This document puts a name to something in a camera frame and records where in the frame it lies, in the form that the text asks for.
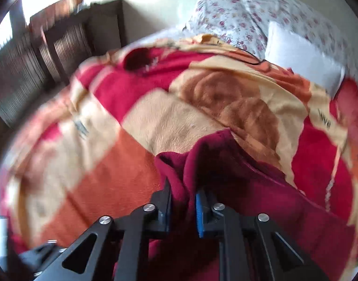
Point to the red orange patterned blanket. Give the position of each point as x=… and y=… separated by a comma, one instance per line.
x=62, y=171

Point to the dark wooden side cabinet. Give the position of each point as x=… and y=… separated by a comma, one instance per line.
x=31, y=65

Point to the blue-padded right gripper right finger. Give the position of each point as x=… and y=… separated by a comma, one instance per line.
x=252, y=247

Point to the red heart-shaped cushion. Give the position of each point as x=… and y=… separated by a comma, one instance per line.
x=347, y=103

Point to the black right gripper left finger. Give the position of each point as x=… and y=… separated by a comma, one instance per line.
x=115, y=248

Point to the white pillow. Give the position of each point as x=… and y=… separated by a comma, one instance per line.
x=291, y=51

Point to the floral quilt bundle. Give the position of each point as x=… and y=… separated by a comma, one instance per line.
x=245, y=24

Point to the maroon knit garment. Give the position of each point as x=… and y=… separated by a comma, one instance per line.
x=218, y=163

